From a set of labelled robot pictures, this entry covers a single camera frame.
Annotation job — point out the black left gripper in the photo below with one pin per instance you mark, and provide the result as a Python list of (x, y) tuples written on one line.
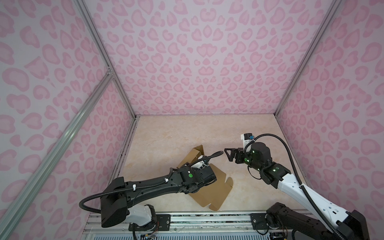
[(210, 173)]

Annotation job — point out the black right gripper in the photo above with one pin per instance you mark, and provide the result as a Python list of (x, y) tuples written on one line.
[(238, 155)]

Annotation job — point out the brown cardboard box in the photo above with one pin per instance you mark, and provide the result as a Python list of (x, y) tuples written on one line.
[(214, 194)]

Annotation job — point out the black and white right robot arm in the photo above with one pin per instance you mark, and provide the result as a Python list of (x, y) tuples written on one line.
[(329, 221)]

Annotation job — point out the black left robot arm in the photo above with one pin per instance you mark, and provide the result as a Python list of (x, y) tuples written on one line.
[(120, 196)]

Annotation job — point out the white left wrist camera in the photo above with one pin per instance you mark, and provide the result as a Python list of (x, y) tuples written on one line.
[(203, 164)]

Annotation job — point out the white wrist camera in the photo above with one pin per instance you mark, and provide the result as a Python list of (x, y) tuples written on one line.
[(247, 138), (203, 164)]

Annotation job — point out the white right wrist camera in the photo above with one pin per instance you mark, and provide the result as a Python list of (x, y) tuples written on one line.
[(247, 138)]

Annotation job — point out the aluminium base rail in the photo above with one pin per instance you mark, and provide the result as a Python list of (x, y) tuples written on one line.
[(227, 225)]

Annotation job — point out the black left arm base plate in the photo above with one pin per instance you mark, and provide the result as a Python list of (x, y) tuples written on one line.
[(159, 222)]

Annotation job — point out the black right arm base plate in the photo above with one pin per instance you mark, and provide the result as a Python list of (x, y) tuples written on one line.
[(264, 222)]

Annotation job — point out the aluminium right corner post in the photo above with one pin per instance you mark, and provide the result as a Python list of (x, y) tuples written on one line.
[(332, 12)]

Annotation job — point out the aluminium corner post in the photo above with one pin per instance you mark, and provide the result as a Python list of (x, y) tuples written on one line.
[(332, 12), (91, 26)]

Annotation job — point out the aluminium left corner post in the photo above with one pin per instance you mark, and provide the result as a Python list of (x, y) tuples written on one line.
[(91, 26)]

